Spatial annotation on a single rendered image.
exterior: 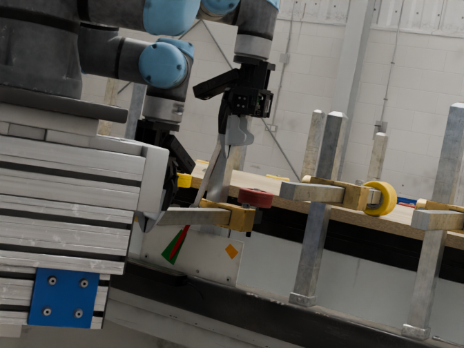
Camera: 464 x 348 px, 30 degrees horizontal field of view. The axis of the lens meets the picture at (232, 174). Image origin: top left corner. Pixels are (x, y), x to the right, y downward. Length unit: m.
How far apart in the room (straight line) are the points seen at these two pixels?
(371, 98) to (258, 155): 1.55
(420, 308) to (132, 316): 0.71
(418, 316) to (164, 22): 0.88
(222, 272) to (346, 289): 0.31
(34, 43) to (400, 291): 1.13
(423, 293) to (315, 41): 8.48
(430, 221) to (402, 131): 8.05
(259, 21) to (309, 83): 8.30
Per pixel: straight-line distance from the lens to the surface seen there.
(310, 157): 3.02
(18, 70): 1.12
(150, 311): 2.06
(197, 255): 1.94
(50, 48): 1.14
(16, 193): 1.14
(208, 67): 10.83
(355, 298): 2.03
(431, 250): 1.74
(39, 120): 1.13
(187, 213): 1.74
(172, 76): 1.48
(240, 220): 1.89
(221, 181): 1.92
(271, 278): 2.11
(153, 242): 2.00
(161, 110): 1.59
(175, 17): 1.13
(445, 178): 1.73
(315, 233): 1.82
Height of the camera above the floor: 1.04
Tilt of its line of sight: 3 degrees down
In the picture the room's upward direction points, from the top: 11 degrees clockwise
